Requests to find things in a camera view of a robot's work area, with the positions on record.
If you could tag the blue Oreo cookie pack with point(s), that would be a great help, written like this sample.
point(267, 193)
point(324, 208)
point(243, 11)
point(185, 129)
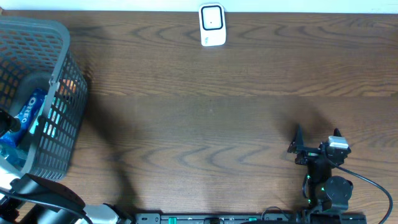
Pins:
point(26, 117)

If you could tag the grey plastic shopping basket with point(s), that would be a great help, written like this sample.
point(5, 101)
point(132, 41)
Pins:
point(35, 54)

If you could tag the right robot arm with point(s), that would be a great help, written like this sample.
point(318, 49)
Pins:
point(328, 195)

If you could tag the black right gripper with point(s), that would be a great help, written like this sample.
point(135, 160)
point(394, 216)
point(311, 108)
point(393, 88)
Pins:
point(297, 145)

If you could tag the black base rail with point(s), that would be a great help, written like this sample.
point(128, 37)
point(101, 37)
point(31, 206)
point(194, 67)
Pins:
point(156, 218)

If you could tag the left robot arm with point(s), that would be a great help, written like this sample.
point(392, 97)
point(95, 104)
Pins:
point(55, 203)

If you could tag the teal mouthwash bottle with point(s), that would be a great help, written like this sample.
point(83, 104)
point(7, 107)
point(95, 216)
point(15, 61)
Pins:
point(14, 156)

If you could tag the mint green wipes pack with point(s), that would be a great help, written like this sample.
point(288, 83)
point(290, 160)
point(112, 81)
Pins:
point(54, 116)

